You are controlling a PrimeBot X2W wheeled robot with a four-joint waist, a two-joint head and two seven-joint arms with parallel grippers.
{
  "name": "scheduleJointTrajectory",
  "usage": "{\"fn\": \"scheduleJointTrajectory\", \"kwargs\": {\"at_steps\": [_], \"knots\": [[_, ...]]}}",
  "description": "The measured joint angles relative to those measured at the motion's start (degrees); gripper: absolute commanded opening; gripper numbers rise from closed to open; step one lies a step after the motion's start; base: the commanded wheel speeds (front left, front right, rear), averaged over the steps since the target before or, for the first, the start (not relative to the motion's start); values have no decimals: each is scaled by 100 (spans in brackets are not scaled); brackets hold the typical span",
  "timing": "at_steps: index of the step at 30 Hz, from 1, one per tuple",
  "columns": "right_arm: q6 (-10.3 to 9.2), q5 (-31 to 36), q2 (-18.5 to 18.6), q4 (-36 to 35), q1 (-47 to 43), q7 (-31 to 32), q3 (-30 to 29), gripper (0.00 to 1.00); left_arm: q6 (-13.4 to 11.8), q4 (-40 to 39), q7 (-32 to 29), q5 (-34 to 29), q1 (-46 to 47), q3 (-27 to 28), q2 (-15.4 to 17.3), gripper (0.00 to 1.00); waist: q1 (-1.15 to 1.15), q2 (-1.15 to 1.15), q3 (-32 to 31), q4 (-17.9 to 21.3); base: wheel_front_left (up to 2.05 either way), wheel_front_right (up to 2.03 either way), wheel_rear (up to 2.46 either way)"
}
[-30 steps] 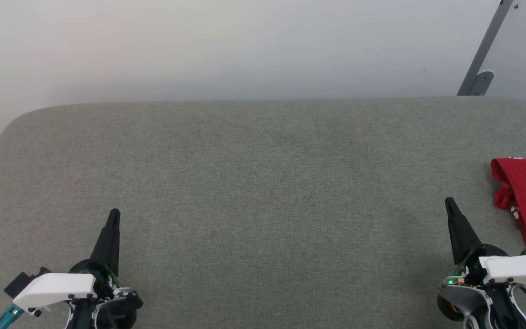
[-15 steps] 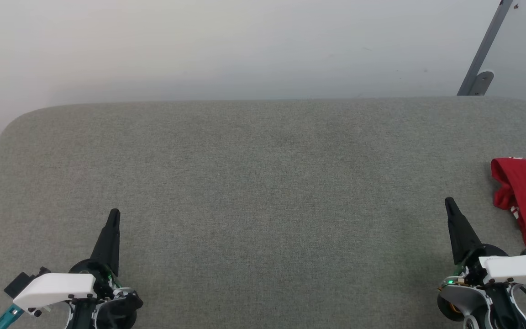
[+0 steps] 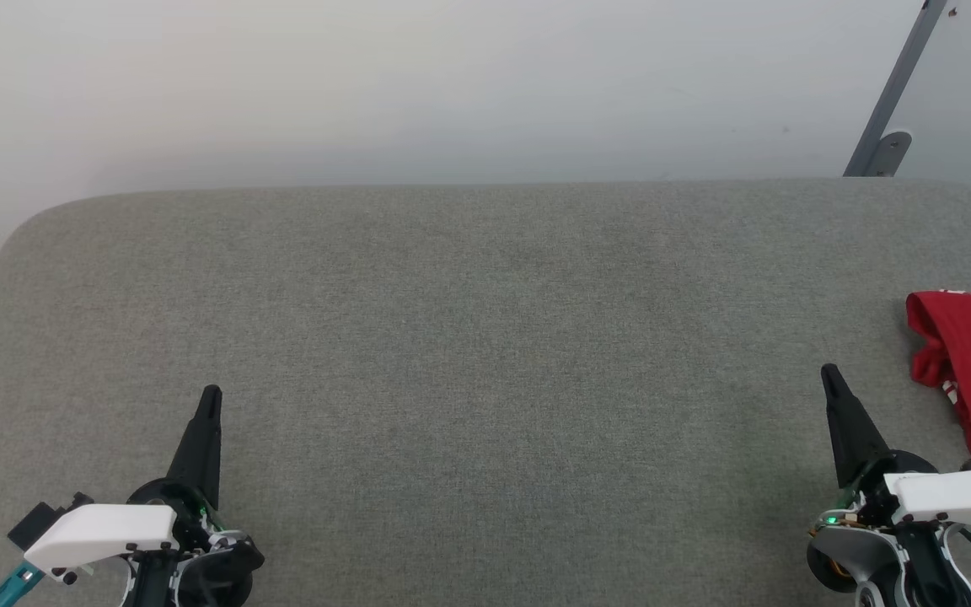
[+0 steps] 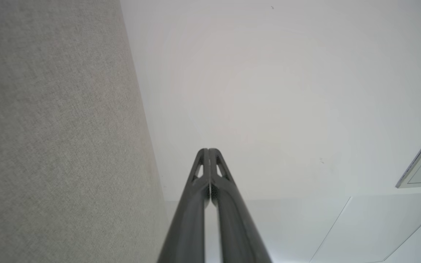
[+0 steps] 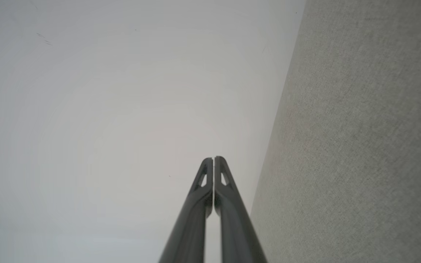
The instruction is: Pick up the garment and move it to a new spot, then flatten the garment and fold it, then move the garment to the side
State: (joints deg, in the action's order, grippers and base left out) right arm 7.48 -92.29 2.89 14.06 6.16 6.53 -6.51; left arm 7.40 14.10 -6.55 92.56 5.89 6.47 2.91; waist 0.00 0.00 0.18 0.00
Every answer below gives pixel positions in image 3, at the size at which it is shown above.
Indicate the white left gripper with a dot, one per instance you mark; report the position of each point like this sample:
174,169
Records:
106,531

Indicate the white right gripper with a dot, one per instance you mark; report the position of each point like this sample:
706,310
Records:
941,497

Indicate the grey fabric sofa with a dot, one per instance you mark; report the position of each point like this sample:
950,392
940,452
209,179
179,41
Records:
485,379

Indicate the grey metal pole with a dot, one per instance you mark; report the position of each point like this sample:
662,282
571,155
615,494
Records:
894,93

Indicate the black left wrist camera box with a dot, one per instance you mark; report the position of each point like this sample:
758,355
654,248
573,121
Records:
47,518

